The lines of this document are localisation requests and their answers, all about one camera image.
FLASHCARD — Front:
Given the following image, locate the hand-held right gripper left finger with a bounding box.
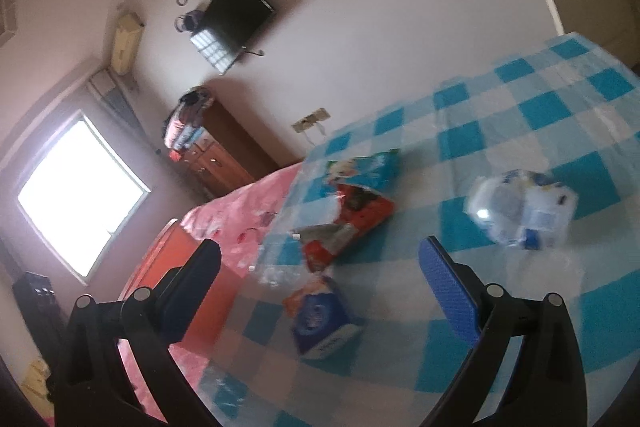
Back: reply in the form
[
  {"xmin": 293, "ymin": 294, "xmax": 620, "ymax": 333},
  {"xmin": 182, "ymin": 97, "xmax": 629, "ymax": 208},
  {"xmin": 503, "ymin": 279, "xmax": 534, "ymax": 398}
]
[{"xmin": 52, "ymin": 238, "xmax": 223, "ymax": 427}]

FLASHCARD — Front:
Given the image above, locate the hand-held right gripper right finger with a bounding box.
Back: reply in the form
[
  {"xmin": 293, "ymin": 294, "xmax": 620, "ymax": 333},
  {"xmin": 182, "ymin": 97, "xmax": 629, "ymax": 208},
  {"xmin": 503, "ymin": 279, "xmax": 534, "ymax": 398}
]
[{"xmin": 417, "ymin": 235, "xmax": 588, "ymax": 427}]

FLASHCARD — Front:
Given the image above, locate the blue white checkered tablecloth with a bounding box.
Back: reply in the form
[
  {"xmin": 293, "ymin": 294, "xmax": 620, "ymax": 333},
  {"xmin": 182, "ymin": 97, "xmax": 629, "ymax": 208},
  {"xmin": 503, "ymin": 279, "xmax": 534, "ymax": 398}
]
[{"xmin": 197, "ymin": 32, "xmax": 640, "ymax": 427}]

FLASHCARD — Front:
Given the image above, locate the pink printed blanket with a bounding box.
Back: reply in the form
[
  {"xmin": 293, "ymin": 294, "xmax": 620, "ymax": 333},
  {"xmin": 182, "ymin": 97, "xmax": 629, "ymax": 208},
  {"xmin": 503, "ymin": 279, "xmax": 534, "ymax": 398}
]
[{"xmin": 117, "ymin": 161, "xmax": 307, "ymax": 427}]

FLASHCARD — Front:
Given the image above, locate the clear plastic wrapper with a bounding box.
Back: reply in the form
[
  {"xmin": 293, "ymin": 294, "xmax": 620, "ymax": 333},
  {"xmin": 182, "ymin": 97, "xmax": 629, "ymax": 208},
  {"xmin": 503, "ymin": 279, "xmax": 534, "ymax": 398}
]
[{"xmin": 254, "ymin": 197, "xmax": 347, "ymax": 289}]

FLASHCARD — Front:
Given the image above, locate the crumpled white blue wrapper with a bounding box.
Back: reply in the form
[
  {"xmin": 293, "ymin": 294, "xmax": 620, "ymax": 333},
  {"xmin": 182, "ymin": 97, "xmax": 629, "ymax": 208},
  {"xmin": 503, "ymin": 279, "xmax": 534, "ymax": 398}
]
[{"xmin": 464, "ymin": 168, "xmax": 577, "ymax": 254}]

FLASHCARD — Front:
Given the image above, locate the red snack bag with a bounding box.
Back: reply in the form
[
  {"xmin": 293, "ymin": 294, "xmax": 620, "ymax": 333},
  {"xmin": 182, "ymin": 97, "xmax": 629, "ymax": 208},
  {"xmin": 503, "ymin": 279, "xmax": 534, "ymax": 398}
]
[{"xmin": 304, "ymin": 184, "xmax": 397, "ymax": 269}]

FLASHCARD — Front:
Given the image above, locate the blue tissue packet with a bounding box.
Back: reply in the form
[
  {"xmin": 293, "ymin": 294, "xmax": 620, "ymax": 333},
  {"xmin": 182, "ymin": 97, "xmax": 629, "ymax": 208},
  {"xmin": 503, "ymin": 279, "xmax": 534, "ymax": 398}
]
[{"xmin": 282, "ymin": 276, "xmax": 367, "ymax": 361}]

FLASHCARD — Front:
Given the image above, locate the brown wooden cabinet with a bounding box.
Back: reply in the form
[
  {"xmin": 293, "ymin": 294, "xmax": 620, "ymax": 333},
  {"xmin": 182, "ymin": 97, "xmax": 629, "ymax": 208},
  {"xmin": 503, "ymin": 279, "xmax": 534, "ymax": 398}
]
[{"xmin": 170, "ymin": 99, "xmax": 279, "ymax": 201}]

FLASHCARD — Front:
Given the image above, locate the bright window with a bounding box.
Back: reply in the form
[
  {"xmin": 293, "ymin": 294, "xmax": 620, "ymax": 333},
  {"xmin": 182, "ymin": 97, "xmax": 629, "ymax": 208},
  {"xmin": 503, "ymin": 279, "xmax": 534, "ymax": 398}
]
[{"xmin": 16, "ymin": 108, "xmax": 152, "ymax": 281}]

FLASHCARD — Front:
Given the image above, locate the blue cartoon snack wrapper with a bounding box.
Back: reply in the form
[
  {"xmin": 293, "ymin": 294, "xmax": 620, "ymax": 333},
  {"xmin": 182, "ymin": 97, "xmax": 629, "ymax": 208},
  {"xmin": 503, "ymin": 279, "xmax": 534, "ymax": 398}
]
[{"xmin": 324, "ymin": 149, "xmax": 402, "ymax": 188}]

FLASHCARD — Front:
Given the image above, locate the stack of folded blankets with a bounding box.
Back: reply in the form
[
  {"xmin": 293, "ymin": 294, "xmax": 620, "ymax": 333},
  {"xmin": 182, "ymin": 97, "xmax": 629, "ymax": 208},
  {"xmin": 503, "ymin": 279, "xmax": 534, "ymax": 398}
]
[{"xmin": 161, "ymin": 87, "xmax": 217, "ymax": 161}]

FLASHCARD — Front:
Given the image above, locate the blue grey curtain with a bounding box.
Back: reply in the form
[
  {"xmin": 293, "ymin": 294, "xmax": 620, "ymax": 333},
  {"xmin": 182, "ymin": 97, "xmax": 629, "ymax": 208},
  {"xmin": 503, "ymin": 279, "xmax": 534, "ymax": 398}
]
[{"xmin": 86, "ymin": 67, "xmax": 147, "ymax": 130}]

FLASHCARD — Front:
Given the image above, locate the beige air conditioner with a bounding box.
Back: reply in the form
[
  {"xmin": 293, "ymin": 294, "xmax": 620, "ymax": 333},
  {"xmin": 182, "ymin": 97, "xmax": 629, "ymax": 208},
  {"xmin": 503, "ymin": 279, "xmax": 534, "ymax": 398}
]
[{"xmin": 109, "ymin": 11, "xmax": 147, "ymax": 76}]

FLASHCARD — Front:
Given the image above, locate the white power cable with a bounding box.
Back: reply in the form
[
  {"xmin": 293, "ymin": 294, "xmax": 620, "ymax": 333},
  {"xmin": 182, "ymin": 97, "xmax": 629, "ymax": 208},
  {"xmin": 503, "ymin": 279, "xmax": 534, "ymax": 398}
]
[{"xmin": 302, "ymin": 122, "xmax": 332, "ymax": 148}]

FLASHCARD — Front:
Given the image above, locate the dark purple wall ornament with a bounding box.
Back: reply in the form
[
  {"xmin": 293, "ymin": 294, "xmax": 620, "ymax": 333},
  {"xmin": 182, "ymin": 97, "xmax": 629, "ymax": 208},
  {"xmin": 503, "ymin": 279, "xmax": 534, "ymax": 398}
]
[{"xmin": 174, "ymin": 10, "xmax": 206, "ymax": 34}]

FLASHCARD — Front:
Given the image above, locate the black wall television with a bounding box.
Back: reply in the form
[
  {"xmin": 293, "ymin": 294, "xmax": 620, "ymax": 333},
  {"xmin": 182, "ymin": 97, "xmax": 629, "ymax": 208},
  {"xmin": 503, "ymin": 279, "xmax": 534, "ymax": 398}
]
[{"xmin": 189, "ymin": 0, "xmax": 277, "ymax": 74}]

